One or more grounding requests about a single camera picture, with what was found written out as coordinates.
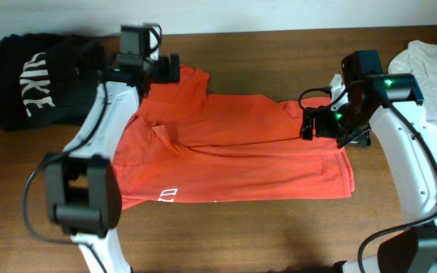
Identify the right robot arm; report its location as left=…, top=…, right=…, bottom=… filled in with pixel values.
left=300, top=50, right=437, bottom=272

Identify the black folded shirt white lettering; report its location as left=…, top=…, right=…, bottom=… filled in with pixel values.
left=0, top=33, right=105, bottom=131

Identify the orange polo shirt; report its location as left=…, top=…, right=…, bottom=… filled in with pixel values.
left=112, top=66, right=355, bottom=209

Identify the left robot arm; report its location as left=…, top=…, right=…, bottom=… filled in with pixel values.
left=42, top=24, right=180, bottom=272

